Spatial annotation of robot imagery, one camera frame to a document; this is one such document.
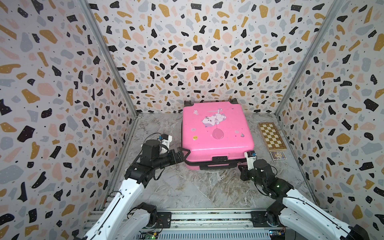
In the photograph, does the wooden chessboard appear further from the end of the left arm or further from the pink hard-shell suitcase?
the end of the left arm

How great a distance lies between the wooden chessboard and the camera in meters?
1.02

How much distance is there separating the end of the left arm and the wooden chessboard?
626 mm

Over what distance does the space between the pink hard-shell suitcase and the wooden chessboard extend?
27 centimetres

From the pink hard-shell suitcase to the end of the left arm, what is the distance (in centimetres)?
9

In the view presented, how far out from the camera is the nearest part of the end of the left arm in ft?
1.84

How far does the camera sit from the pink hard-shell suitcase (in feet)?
2.56

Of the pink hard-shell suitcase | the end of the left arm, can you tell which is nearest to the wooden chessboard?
the pink hard-shell suitcase
